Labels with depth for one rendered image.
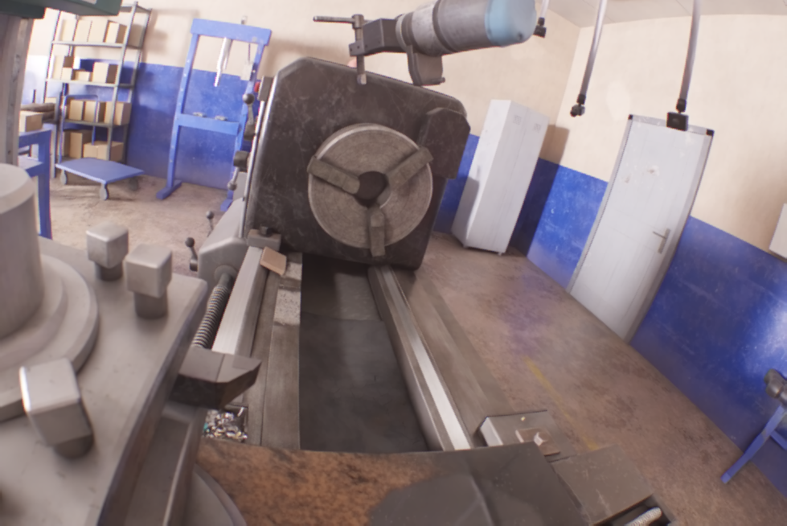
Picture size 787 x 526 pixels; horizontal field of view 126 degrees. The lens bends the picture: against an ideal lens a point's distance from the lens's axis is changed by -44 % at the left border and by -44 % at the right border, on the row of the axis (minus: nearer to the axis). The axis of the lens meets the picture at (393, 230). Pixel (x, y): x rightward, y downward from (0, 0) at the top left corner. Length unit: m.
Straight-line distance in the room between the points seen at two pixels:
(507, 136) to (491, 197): 0.74
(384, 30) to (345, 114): 0.35
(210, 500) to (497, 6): 0.57
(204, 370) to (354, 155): 0.55
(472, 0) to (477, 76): 4.13
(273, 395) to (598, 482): 0.49
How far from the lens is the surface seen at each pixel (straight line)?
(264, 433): 0.50
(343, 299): 1.05
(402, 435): 0.69
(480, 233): 4.38
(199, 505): 0.31
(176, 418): 0.22
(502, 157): 4.24
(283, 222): 0.93
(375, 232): 0.70
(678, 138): 3.82
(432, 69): 0.59
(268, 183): 0.91
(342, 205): 0.71
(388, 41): 0.58
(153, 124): 4.63
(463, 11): 0.50
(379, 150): 0.69
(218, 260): 1.04
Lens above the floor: 1.23
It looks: 17 degrees down
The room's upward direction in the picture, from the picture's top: 16 degrees clockwise
